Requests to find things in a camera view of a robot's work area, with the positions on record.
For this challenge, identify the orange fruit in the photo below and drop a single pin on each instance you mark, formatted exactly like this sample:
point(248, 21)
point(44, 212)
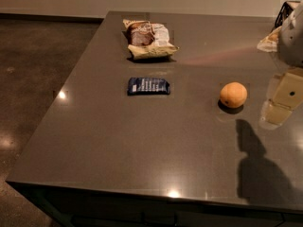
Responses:
point(233, 95)

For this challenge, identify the pale snack bag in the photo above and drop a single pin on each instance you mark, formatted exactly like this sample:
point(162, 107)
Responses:
point(270, 42)

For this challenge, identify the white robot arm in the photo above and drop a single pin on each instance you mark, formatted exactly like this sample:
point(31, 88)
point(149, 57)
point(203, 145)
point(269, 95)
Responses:
point(290, 38)

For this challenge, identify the black wire basket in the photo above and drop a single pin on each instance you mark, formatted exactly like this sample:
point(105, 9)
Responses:
point(287, 8)

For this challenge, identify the blue rxbar blueberry bar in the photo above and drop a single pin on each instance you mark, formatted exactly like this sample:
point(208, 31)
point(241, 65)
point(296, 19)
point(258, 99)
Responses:
point(148, 86)

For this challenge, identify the brown chip bag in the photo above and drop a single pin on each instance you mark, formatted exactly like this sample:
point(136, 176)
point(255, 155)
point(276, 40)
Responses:
point(147, 40)

